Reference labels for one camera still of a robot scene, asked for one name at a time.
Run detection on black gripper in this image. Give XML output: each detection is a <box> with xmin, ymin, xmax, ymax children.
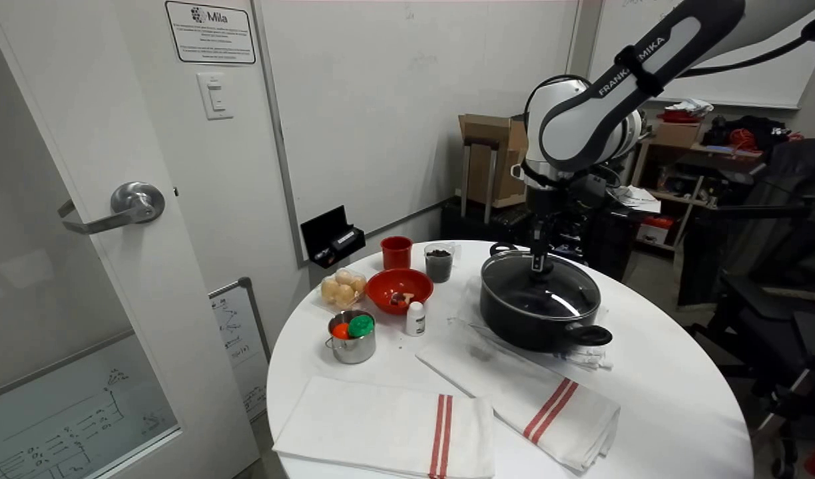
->
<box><xmin>521</xmin><ymin>181</ymin><xmax>577</xmax><ymax>273</ymax></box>

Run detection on glass lid black knob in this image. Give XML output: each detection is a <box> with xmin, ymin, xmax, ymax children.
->
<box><xmin>478</xmin><ymin>251</ymin><xmax>604</xmax><ymax>324</ymax></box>

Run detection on black cooking pot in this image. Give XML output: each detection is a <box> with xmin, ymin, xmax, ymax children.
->
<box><xmin>476</xmin><ymin>247</ymin><xmax>616</xmax><ymax>353</ymax></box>

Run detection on black bin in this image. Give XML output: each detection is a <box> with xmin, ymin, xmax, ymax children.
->
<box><xmin>589</xmin><ymin>201</ymin><xmax>644</xmax><ymax>281</ymax></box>

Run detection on small grey cup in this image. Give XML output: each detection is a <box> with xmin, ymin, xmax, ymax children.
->
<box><xmin>422</xmin><ymin>247</ymin><xmax>454</xmax><ymax>284</ymax></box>

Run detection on white red box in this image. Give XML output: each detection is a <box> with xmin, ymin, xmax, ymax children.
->
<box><xmin>634</xmin><ymin>216</ymin><xmax>677</xmax><ymax>252</ymax></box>

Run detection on red mug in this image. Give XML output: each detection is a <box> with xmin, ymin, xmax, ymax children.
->
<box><xmin>379</xmin><ymin>233</ymin><xmax>414</xmax><ymax>273</ymax></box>

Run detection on small white bottle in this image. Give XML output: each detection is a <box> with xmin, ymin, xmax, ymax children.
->
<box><xmin>401</xmin><ymin>297</ymin><xmax>429</xmax><ymax>338</ymax></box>

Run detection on red bowl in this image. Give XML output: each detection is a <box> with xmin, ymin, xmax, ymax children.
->
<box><xmin>361</xmin><ymin>267</ymin><xmax>437</xmax><ymax>320</ymax></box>

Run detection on wooden shelf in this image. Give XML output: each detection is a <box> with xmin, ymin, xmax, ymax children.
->
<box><xmin>632</xmin><ymin>116</ymin><xmax>769</xmax><ymax>261</ymax></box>

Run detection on folded white towel red stripes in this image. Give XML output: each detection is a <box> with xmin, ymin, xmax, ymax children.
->
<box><xmin>414</xmin><ymin>340</ymin><xmax>624</xmax><ymax>477</ymax></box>

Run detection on metal cup with coloured items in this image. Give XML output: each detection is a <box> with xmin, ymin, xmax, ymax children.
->
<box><xmin>324</xmin><ymin>305</ymin><xmax>380</xmax><ymax>368</ymax></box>

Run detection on black open case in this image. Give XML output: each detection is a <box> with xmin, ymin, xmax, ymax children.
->
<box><xmin>297</xmin><ymin>205</ymin><xmax>369</xmax><ymax>272</ymax></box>

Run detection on black office chair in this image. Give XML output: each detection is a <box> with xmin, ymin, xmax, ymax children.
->
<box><xmin>677</xmin><ymin>135</ymin><xmax>815</xmax><ymax>479</ymax></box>

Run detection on flat white towel red stripes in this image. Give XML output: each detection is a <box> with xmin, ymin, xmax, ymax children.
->
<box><xmin>272</xmin><ymin>376</ymin><xmax>497</xmax><ymax>479</ymax></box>

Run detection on small framed whiteboard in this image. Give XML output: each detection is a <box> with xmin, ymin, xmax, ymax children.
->
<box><xmin>208</xmin><ymin>273</ymin><xmax>275</xmax><ymax>421</ymax></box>

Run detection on white door with glass panel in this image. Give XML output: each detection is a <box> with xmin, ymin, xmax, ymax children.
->
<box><xmin>0</xmin><ymin>0</ymin><xmax>261</xmax><ymax>479</ymax></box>

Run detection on large wall whiteboard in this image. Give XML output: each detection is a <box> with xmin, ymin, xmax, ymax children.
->
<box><xmin>592</xmin><ymin>0</ymin><xmax>815</xmax><ymax>115</ymax></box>

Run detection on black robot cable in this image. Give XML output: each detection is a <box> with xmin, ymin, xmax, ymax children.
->
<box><xmin>682</xmin><ymin>11</ymin><xmax>815</xmax><ymax>80</ymax></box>

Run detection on white light switch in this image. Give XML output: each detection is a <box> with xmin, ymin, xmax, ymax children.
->
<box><xmin>193</xmin><ymin>70</ymin><xmax>236</xmax><ymax>122</ymax></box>

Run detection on white wall sign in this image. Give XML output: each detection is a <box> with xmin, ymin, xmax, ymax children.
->
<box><xmin>163</xmin><ymin>0</ymin><xmax>259</xmax><ymax>66</ymax></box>

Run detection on silver door lever handle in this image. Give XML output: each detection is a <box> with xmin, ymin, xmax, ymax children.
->
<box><xmin>56</xmin><ymin>177</ymin><xmax>168</xmax><ymax>237</ymax></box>

